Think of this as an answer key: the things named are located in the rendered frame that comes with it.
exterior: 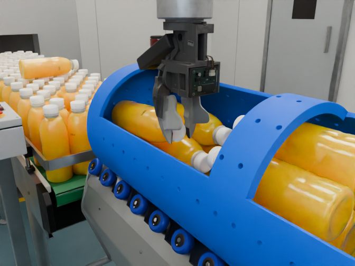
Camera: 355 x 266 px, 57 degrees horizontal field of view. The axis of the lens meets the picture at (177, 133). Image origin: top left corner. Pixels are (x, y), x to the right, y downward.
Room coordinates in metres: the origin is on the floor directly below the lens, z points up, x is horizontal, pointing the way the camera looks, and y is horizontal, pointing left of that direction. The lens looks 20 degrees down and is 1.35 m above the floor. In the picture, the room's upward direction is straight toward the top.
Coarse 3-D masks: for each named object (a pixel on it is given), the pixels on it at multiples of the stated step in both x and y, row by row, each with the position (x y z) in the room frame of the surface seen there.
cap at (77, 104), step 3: (72, 102) 0.87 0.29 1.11; (75, 102) 0.87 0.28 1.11; (78, 102) 0.87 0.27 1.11; (81, 102) 0.87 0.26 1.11; (84, 102) 0.88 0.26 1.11; (72, 105) 0.86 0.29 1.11; (75, 105) 0.86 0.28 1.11; (78, 105) 0.86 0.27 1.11; (81, 105) 0.86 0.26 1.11; (84, 105) 0.87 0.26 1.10; (72, 108) 0.86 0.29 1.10; (75, 108) 0.86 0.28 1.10; (78, 108) 0.86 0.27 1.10; (81, 108) 0.86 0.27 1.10
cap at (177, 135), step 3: (183, 126) 0.58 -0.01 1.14; (183, 129) 0.58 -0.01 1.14; (174, 132) 0.57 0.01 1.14; (177, 132) 0.57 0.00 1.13; (180, 132) 0.58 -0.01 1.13; (183, 132) 0.58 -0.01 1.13; (174, 135) 0.57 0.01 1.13; (177, 135) 0.57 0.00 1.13; (180, 135) 0.58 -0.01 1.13; (183, 135) 0.58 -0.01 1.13; (174, 138) 0.57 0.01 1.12; (177, 138) 0.57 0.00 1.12; (180, 138) 0.57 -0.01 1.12; (174, 141) 0.57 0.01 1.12; (177, 141) 0.57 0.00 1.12
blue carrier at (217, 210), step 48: (96, 96) 0.70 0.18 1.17; (144, 96) 0.78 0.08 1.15; (240, 96) 0.65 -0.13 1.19; (288, 96) 0.45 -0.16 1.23; (96, 144) 0.66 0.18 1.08; (144, 144) 0.51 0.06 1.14; (240, 144) 0.38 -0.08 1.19; (144, 192) 0.52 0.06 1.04; (192, 192) 0.39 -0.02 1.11; (240, 192) 0.34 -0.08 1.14; (240, 240) 0.32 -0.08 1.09; (288, 240) 0.28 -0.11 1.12
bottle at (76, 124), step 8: (72, 112) 0.87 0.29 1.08; (80, 112) 0.86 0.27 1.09; (72, 120) 0.85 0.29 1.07; (80, 120) 0.85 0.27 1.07; (72, 128) 0.84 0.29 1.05; (80, 128) 0.84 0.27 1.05; (72, 136) 0.84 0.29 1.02; (80, 136) 0.84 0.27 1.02; (72, 144) 0.84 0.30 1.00; (80, 144) 0.84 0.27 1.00; (88, 144) 0.85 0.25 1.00; (72, 152) 0.85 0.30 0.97; (88, 160) 0.85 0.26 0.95; (72, 168) 0.85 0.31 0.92; (80, 168) 0.84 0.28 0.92
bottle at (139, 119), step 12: (120, 108) 0.70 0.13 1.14; (132, 108) 0.67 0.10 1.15; (144, 108) 0.64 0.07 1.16; (120, 120) 0.68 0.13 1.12; (132, 120) 0.64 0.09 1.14; (144, 120) 0.61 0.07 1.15; (156, 120) 0.59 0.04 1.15; (132, 132) 0.65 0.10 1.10; (144, 132) 0.60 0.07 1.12; (156, 132) 0.59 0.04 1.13
